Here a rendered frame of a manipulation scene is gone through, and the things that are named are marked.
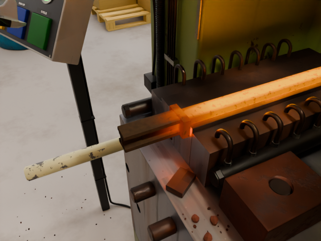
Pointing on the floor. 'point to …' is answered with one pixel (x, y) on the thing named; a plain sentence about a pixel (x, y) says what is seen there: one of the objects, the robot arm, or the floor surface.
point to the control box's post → (88, 128)
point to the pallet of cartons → (102, 17)
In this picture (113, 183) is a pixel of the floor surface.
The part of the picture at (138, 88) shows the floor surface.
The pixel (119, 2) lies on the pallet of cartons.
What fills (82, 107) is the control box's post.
